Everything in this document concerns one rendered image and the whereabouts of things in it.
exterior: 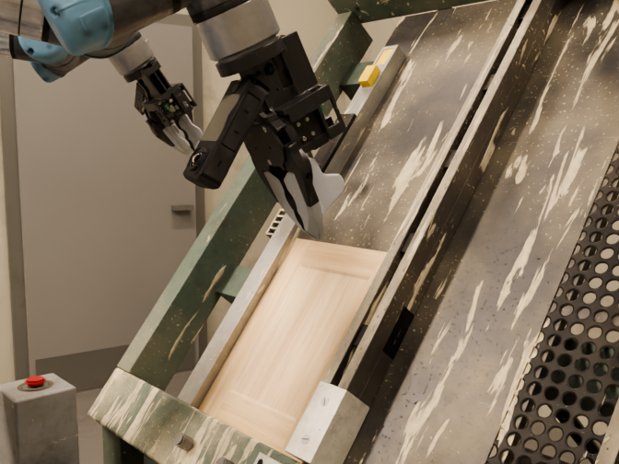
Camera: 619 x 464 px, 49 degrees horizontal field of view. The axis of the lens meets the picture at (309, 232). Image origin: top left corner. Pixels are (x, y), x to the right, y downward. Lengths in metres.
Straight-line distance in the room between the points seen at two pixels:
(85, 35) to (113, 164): 3.42
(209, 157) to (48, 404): 0.89
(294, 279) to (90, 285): 2.77
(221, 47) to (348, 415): 0.66
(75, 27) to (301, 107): 0.22
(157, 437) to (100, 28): 0.93
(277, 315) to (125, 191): 2.78
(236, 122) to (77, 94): 3.36
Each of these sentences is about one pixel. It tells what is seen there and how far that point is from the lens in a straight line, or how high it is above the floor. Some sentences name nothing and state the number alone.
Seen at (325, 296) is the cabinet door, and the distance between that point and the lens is 1.33.
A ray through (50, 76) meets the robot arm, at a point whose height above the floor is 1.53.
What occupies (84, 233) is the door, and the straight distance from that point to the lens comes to 4.04.
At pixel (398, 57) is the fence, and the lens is 1.71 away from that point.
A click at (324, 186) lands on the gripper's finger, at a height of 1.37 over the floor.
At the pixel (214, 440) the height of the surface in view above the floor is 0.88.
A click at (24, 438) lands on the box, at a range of 1.47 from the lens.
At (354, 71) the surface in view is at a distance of 1.89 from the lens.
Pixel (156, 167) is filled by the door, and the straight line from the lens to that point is 4.14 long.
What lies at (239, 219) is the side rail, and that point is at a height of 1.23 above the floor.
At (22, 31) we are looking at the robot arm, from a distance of 0.79.
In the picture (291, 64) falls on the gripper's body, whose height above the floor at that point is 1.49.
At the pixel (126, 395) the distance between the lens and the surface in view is 1.56.
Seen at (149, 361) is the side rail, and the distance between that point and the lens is 1.61.
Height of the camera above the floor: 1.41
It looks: 7 degrees down
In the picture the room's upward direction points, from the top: straight up
